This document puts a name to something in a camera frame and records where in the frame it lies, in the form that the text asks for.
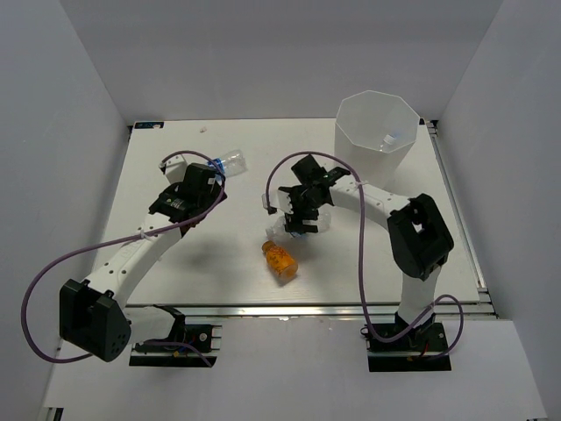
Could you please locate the aluminium table rail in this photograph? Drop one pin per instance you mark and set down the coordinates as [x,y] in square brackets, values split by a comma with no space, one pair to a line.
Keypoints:
[485,305]

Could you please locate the clear bottle white green label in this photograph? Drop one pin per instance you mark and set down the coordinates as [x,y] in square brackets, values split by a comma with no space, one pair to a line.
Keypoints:
[278,231]

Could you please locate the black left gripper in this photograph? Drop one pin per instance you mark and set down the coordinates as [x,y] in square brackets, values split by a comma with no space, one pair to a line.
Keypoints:
[213,196]

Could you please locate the clear bottle blue cap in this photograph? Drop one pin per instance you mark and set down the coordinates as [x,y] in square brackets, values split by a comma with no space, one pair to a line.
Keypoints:
[391,142]

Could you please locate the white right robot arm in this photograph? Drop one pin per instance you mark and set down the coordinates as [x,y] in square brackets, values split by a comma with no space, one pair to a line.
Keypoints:
[419,238]

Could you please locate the white octagonal bin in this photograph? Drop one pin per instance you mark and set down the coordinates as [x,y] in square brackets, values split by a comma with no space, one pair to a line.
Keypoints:
[361,123]

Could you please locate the blue table edge label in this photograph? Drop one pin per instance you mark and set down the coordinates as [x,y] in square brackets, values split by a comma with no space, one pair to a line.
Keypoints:
[148,125]

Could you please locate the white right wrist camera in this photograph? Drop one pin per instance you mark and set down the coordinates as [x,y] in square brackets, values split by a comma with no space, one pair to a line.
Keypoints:
[277,200]

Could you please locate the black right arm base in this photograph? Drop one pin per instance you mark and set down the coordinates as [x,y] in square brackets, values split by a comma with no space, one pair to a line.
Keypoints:
[418,351]

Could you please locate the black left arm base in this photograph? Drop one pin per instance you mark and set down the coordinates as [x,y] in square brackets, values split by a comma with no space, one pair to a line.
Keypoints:
[193,340]

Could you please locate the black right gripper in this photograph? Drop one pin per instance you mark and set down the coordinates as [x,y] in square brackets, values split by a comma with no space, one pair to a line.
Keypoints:
[294,221]

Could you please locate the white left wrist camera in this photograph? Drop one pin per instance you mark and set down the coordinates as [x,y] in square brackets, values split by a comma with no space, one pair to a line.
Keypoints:
[174,169]

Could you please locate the Aquafina bottle white cap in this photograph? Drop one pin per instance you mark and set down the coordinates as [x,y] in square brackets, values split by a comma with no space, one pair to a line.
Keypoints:
[230,164]

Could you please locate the orange plastic bottle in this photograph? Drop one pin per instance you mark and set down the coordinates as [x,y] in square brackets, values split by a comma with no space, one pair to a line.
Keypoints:
[282,264]

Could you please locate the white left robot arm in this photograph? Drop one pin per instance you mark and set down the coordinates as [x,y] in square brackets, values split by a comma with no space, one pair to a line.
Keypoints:
[93,312]

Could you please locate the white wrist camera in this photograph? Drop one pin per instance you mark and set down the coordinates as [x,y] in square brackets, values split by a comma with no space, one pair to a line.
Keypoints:
[277,200]
[174,169]

